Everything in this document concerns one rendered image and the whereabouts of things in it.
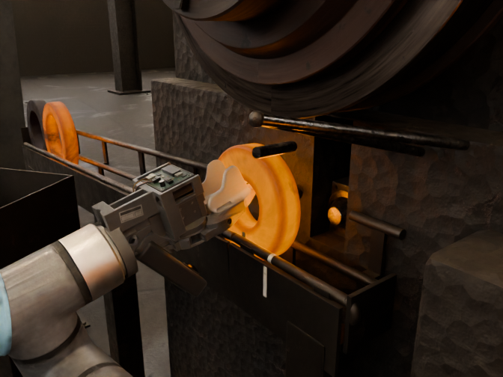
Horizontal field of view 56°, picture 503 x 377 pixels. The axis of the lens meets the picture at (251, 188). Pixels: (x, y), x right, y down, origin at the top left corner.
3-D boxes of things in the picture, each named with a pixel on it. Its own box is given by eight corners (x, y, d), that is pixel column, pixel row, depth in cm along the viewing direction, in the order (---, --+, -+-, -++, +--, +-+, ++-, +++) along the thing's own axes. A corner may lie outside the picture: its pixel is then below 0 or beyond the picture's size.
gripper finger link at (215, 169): (250, 148, 61) (191, 178, 57) (259, 188, 64) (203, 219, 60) (236, 143, 64) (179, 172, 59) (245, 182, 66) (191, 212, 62)
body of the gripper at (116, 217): (206, 173, 53) (108, 223, 47) (223, 235, 57) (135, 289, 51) (172, 158, 59) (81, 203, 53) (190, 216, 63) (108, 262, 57)
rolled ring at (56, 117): (60, 185, 128) (72, 183, 130) (69, 146, 114) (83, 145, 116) (39, 131, 134) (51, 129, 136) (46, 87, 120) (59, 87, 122)
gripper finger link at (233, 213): (250, 203, 58) (191, 238, 53) (253, 214, 58) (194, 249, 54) (227, 193, 61) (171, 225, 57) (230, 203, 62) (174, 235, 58)
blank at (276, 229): (226, 139, 69) (206, 141, 67) (301, 149, 57) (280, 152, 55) (230, 240, 73) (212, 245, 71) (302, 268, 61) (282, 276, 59)
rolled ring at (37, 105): (38, 99, 129) (51, 98, 131) (22, 100, 144) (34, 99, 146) (50, 165, 134) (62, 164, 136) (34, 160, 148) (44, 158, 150)
